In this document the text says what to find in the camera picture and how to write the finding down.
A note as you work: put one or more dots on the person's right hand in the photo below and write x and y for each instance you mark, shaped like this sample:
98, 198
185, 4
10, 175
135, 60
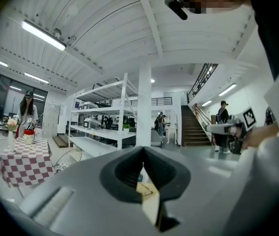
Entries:
259, 136

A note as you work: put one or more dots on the black balcony railing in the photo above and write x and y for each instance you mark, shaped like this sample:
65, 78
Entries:
161, 101

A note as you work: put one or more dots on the round ceiling light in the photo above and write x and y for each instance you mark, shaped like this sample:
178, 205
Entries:
153, 80

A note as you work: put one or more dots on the wooden step platform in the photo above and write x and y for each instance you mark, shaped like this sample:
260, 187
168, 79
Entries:
60, 141

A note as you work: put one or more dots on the white vase with flowers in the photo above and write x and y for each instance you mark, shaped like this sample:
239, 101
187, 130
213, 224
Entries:
11, 131

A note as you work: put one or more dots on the person's right forearm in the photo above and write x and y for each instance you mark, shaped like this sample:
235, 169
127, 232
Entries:
274, 146

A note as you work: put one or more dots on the red and cream jar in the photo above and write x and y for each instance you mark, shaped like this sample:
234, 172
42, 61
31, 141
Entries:
29, 136

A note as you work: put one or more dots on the small potted plant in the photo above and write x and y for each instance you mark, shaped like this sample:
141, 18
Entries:
126, 129

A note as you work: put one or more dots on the white case on shelf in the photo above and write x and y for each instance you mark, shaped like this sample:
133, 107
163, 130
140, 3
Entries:
92, 123

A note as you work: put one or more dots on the black stair railing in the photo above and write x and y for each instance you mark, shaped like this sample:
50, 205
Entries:
202, 80

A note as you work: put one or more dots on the white metal shelf rack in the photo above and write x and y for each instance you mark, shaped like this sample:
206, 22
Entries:
100, 131

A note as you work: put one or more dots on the brown cardboard box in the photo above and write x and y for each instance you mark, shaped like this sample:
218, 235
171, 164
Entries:
150, 200

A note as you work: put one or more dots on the white lockers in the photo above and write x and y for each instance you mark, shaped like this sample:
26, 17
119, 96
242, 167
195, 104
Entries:
51, 120

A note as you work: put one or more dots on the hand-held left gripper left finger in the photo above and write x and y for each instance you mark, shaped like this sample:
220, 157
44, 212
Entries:
80, 200

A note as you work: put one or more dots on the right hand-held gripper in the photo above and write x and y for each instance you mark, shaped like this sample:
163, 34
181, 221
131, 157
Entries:
240, 134

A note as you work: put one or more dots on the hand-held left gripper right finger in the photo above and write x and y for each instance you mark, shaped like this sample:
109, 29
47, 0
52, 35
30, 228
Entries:
203, 188

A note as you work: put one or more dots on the brown staircase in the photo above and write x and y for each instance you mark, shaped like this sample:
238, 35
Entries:
194, 129

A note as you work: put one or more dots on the black head-worn camera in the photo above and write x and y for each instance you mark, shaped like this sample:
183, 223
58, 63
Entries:
176, 7

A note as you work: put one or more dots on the white square column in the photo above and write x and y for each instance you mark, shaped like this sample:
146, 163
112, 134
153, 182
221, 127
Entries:
143, 102

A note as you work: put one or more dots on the red checkered table cloth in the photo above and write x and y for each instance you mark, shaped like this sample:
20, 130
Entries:
26, 163

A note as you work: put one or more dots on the small white table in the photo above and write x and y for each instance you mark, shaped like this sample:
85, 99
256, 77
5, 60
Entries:
171, 134

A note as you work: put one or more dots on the large dark window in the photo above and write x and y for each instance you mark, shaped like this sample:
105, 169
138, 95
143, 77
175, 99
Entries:
7, 99

